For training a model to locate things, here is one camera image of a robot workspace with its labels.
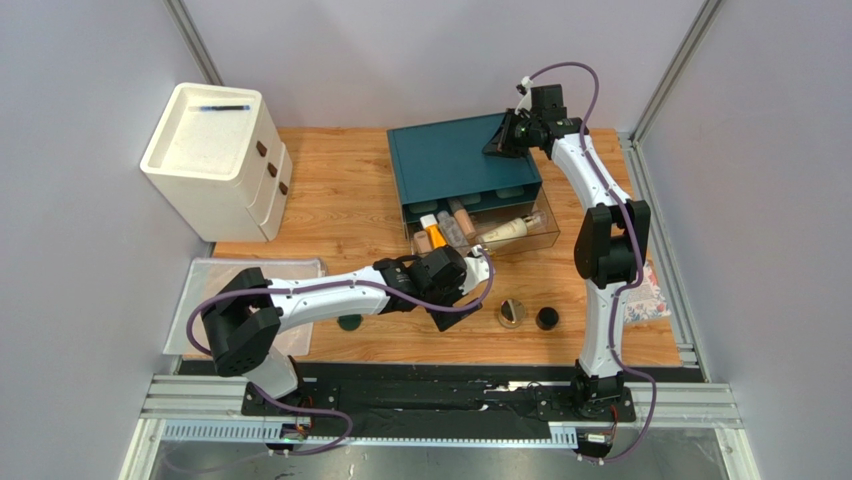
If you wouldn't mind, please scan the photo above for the rose gold foundation bottle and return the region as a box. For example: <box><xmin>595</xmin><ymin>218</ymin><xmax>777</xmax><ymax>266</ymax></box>
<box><xmin>412</xmin><ymin>230</ymin><xmax>433</xmax><ymax>255</ymax></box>

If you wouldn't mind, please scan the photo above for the clear bottle blue liquid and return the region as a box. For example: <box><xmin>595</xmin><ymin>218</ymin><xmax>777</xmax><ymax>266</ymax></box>
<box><xmin>436</xmin><ymin>211</ymin><xmax>469</xmax><ymax>248</ymax></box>

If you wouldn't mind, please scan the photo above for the orange tube white cap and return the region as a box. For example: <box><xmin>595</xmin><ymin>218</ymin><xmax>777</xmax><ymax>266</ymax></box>
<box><xmin>419</xmin><ymin>214</ymin><xmax>448</xmax><ymax>249</ymax></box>

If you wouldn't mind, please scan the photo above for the pink foundation tube silver cap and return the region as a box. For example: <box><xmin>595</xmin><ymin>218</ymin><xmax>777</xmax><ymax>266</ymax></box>
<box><xmin>447</xmin><ymin>197</ymin><xmax>477</xmax><ymax>240</ymax></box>

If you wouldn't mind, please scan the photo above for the clear acrylic drawer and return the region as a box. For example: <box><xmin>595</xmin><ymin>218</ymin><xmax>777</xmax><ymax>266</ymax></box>
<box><xmin>401</xmin><ymin>186</ymin><xmax>561</xmax><ymax>257</ymax></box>

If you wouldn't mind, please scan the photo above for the cream lotion bottle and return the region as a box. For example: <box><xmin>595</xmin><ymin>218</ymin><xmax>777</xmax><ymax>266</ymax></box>
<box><xmin>476</xmin><ymin>210</ymin><xmax>548</xmax><ymax>251</ymax></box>

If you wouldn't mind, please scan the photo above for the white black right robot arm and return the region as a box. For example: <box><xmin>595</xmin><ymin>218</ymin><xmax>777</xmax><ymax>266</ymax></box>
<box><xmin>483</xmin><ymin>80</ymin><xmax>651</xmax><ymax>413</ymax></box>

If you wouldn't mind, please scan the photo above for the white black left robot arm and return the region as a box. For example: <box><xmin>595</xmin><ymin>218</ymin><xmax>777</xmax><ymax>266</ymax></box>
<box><xmin>186</xmin><ymin>246</ymin><xmax>495</xmax><ymax>399</ymax></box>

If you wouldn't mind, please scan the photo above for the gold rim powder jar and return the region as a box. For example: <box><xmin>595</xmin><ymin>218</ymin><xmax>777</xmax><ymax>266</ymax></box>
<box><xmin>497</xmin><ymin>298</ymin><xmax>526</xmax><ymax>329</ymax></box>

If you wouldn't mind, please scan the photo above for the teal drawer organizer box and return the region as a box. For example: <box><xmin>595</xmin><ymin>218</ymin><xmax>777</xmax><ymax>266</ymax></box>
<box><xmin>387</xmin><ymin>113</ymin><xmax>542</xmax><ymax>225</ymax></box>

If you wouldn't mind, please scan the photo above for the dark green round compact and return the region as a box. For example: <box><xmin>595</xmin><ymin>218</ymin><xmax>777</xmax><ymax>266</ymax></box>
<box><xmin>337</xmin><ymin>314</ymin><xmax>363</xmax><ymax>332</ymax></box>

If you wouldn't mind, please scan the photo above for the black round jar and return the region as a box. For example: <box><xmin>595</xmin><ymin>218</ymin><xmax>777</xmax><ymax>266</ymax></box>
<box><xmin>535</xmin><ymin>307</ymin><xmax>560</xmax><ymax>331</ymax></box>

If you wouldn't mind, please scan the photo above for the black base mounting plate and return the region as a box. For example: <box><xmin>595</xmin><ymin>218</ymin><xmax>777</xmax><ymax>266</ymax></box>
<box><xmin>278</xmin><ymin>380</ymin><xmax>637</xmax><ymax>423</ymax></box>

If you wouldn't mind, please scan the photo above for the floral pink palette box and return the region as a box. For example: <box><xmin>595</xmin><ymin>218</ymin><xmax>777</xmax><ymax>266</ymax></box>
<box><xmin>624</xmin><ymin>260</ymin><xmax>671</xmax><ymax>325</ymax></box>

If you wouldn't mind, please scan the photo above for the clear plastic zip pouch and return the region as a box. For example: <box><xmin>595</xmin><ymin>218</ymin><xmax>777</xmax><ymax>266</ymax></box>
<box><xmin>163</xmin><ymin>258</ymin><xmax>328</xmax><ymax>357</ymax></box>

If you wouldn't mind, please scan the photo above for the white storage cabinet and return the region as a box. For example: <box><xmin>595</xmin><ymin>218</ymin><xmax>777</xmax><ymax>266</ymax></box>
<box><xmin>140</xmin><ymin>82</ymin><xmax>293</xmax><ymax>243</ymax></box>

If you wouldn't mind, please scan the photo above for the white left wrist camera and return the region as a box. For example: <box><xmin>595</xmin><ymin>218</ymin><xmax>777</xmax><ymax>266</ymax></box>
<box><xmin>460</xmin><ymin>245</ymin><xmax>495</xmax><ymax>294</ymax></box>

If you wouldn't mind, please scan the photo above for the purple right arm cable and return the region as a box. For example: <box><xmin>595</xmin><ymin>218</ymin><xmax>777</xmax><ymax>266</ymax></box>
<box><xmin>517</xmin><ymin>61</ymin><xmax>659</xmax><ymax>465</ymax></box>

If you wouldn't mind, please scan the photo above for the aluminium rail frame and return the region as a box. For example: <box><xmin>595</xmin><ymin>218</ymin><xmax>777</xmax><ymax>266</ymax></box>
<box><xmin>120</xmin><ymin>363</ymin><xmax>759</xmax><ymax>479</ymax></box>

